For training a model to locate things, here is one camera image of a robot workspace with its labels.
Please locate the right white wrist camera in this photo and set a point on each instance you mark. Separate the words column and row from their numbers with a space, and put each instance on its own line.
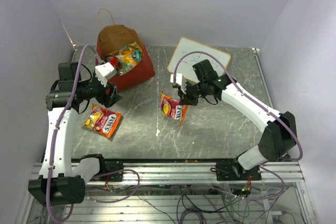
column 178, row 81

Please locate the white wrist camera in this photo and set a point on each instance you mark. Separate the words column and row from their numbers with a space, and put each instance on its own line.
column 178, row 81
column 104, row 72

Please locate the yellow M&M's packet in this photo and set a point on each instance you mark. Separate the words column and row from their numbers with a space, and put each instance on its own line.
column 126, row 62

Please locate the small whiteboard with writing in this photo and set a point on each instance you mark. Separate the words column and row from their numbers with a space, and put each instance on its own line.
column 186, row 45

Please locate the teal Fox's candy bag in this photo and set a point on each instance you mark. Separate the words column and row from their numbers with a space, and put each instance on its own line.
column 135, row 55

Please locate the aluminium rail frame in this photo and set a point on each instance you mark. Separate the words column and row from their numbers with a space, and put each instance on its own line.
column 191, row 191

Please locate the red brown paper bag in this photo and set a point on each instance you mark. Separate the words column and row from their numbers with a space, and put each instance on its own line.
column 114, row 37

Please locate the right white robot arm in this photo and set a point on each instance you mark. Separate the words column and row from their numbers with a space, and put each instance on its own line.
column 278, row 129

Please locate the red snack packet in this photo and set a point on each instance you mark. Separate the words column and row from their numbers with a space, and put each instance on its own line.
column 117, row 63

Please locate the brown kraft chip bag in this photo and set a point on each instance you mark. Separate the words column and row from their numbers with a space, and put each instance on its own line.
column 128, row 48

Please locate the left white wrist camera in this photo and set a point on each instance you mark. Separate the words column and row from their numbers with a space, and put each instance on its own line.
column 104, row 72

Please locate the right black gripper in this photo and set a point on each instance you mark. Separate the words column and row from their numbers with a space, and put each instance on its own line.
column 185, row 98

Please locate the orange Fox's fruits bag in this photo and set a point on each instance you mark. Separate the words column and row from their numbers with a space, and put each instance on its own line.
column 171, row 108

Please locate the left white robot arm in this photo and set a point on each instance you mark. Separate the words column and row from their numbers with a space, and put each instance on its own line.
column 59, row 183

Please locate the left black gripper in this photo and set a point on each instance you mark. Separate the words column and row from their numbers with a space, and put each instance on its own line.
column 113, row 96

